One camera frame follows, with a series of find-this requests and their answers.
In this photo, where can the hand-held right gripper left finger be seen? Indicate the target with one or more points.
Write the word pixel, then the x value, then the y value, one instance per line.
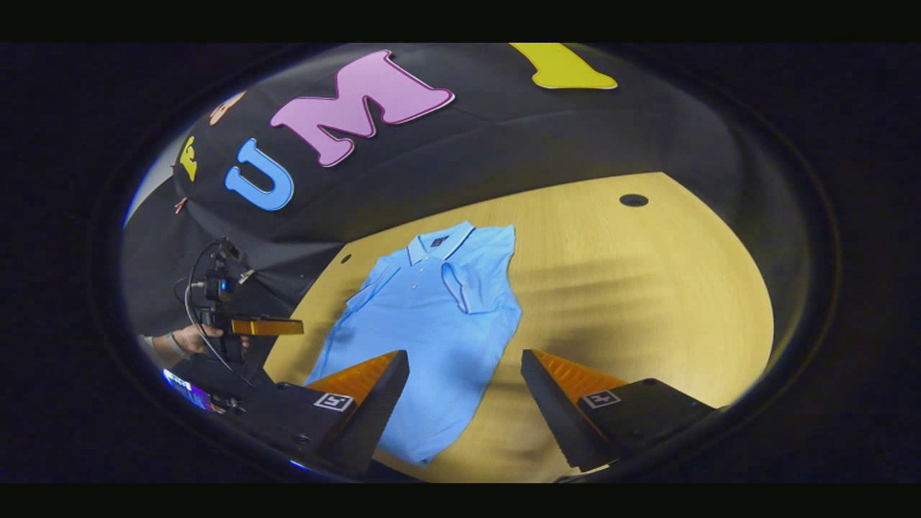
pixel 381 410

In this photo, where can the pink cloth clip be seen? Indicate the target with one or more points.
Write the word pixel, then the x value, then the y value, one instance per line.
pixel 180 205

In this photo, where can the light blue T-shirt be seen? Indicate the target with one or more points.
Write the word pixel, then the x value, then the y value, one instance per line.
pixel 432 331

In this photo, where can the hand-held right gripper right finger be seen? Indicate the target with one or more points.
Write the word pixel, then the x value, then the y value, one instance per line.
pixel 557 417

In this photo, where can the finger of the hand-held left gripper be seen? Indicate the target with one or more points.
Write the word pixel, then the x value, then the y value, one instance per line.
pixel 270 326

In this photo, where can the lit display screen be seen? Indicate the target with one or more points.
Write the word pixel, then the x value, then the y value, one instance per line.
pixel 188 392

